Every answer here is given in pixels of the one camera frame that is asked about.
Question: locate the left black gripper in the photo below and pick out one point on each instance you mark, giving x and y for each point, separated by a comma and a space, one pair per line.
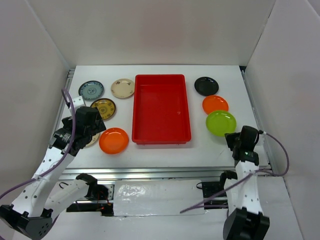
99, 126

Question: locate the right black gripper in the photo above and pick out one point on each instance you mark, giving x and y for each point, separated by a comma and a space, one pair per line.
229, 137

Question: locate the yellow patterned plate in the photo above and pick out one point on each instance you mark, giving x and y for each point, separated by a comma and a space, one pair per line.
105, 106

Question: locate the green plate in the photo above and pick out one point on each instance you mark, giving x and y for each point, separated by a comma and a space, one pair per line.
221, 122

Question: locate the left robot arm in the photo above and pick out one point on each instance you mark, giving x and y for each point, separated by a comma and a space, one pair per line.
34, 212

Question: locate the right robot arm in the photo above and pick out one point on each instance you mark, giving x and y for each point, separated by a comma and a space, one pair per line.
245, 219

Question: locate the beige plate near bin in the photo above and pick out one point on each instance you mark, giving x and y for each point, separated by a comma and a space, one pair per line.
123, 88

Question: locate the red plastic bin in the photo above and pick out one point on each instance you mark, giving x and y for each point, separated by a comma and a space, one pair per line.
160, 110

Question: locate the beige plate with characters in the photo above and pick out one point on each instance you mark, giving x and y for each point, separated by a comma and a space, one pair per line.
94, 139

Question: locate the blue patterned plate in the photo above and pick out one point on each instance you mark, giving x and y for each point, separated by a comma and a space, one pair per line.
91, 90

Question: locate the orange plate left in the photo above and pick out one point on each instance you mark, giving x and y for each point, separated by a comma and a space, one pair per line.
113, 141

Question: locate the orange plate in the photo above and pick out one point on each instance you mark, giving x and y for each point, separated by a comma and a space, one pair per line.
214, 103
113, 141

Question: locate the orange plate right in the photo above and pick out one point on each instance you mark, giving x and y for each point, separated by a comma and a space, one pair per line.
214, 103

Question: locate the black plate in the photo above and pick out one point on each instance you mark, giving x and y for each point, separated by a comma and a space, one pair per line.
206, 86

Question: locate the white front cover panel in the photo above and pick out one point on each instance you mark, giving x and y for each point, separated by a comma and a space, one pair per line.
154, 198

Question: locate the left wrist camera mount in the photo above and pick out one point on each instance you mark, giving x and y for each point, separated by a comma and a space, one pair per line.
77, 102

